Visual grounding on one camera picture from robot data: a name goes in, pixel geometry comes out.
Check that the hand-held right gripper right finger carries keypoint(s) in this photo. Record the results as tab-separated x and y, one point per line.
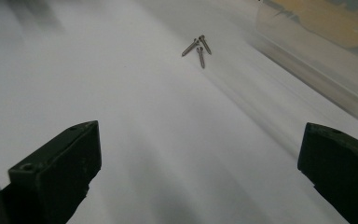
345	168

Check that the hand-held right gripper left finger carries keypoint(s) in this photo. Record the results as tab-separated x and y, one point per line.
62	165

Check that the clear plastic drawer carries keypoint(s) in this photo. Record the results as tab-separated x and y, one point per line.
292	46

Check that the small metal screw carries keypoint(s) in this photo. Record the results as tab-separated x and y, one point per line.
190	47
201	57
205	45

